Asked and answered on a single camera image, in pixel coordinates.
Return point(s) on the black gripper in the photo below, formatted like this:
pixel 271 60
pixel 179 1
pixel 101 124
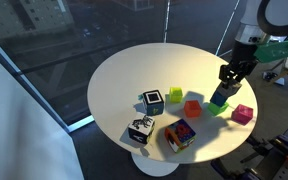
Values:
pixel 235 70

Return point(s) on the gray block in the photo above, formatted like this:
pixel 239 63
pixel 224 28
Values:
pixel 226 91

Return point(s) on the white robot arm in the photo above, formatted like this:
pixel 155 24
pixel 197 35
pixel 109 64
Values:
pixel 250 13

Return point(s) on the blue block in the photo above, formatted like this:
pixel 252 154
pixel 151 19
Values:
pixel 219 99

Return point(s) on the dark green block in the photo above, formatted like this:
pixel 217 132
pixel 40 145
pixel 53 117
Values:
pixel 217 109

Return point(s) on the magenta block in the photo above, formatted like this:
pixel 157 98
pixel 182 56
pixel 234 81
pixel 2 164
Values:
pixel 242 114

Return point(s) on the orange block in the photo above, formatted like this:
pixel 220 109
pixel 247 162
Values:
pixel 192 109

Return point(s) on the lime yellow-green block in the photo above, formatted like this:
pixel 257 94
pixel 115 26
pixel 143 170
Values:
pixel 176 95

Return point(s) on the purple multicolour soft cube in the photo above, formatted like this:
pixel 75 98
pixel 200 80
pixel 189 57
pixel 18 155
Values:
pixel 180 135

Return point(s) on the dark blue black-white soft cube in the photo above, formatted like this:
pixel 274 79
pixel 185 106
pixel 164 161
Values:
pixel 153 101

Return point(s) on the black tool rack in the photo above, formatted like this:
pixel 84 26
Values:
pixel 274 163

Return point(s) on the round white table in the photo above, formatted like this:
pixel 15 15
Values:
pixel 166 20

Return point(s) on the black-white zebra soft cube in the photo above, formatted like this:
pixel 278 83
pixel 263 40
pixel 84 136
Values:
pixel 141 128

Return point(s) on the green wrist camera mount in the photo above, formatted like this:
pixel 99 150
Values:
pixel 277 50

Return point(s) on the white table pedestal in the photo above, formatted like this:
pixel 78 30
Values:
pixel 154 166

